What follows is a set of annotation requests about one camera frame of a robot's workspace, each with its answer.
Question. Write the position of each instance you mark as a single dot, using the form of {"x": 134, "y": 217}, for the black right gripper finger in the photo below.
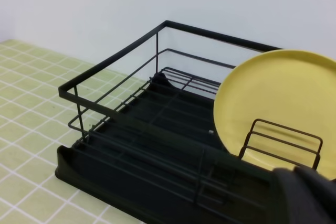
{"x": 301, "y": 195}

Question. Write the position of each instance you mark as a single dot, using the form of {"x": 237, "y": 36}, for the yellow round plate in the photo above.
{"x": 282, "y": 105}

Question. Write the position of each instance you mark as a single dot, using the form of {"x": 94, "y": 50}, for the black wire dish rack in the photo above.
{"x": 157, "y": 155}

